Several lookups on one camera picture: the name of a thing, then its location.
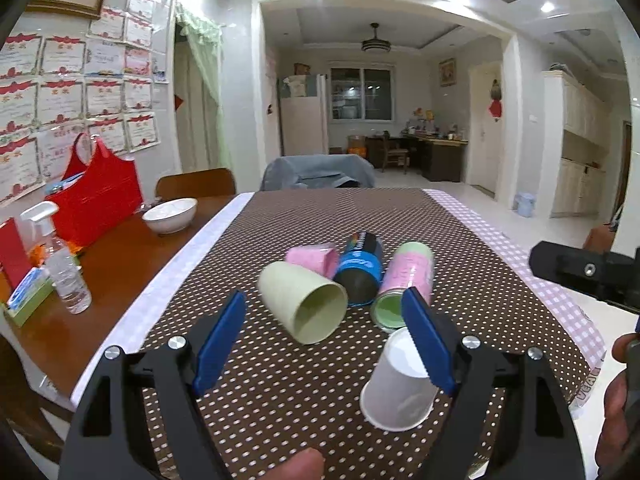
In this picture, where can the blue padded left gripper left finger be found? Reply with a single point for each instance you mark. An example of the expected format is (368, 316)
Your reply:
(213, 338)

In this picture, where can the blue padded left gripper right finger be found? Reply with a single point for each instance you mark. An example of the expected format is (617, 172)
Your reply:
(434, 336)

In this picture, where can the white paper cup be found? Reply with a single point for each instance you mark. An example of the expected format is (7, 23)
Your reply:
(399, 394)

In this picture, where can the pale green plastic cup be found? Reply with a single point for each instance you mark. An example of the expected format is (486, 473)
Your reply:
(309, 306)

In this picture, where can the pink paper-wrapped cup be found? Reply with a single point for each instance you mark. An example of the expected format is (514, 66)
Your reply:
(322, 259)

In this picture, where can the person's left hand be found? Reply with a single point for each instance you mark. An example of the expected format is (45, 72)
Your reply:
(305, 465)

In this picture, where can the person's right hand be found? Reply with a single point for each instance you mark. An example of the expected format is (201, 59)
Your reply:
(617, 453)

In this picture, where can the pink and green jar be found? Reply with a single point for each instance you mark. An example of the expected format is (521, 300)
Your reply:
(412, 265)

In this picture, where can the black and blue can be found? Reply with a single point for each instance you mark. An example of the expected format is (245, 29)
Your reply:
(360, 269)

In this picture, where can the brown polka dot tablecloth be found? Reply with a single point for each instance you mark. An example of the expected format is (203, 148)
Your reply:
(340, 334)

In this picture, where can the blue trash bin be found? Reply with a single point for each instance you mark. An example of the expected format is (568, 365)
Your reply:
(525, 204)

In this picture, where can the white ceramic bowl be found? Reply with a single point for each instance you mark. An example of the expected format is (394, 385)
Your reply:
(170, 217)

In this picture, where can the clear spray bottle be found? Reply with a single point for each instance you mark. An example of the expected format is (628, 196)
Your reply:
(57, 258)

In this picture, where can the wooden chair back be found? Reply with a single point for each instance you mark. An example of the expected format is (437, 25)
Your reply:
(197, 184)

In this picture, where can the green tissue box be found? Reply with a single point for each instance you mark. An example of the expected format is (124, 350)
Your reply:
(34, 288)

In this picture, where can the dark wooden desk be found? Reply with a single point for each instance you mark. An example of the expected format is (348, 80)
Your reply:
(436, 159)

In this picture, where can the wooden desk chair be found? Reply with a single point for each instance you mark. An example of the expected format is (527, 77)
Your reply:
(399, 156)

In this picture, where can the red gift bag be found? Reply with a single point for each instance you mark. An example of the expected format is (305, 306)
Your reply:
(105, 193)

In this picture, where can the grey covered sofa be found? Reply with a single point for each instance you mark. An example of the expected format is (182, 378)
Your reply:
(318, 171)

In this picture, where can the red door hanging ornament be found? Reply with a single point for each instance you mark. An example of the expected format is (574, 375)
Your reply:
(495, 106)

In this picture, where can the green sheer curtain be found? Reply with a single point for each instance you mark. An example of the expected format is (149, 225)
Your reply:
(204, 37)

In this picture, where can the red box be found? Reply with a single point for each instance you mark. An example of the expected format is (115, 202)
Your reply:
(14, 261)

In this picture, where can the white refrigerator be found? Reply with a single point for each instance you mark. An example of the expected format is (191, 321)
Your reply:
(304, 115)

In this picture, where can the ceiling lamp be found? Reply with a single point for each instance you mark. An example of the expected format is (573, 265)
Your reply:
(375, 43)

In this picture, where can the white wall cabinet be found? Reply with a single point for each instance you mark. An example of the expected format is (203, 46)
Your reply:
(576, 142)

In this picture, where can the framed picture on wall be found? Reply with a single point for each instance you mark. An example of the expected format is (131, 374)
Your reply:
(447, 72)

